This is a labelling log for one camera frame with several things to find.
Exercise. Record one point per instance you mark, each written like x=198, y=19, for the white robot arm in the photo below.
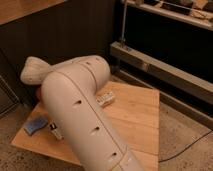
x=68, y=92

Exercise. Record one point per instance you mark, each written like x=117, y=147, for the white remote control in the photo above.
x=106, y=99

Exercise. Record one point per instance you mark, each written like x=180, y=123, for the light wooden board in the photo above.
x=134, y=114

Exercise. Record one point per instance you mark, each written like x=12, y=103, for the white battery with black tip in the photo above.
x=55, y=131

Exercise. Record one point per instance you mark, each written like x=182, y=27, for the metal shelf rack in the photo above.
x=168, y=51

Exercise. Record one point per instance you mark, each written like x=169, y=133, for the blue sponge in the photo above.
x=35, y=124

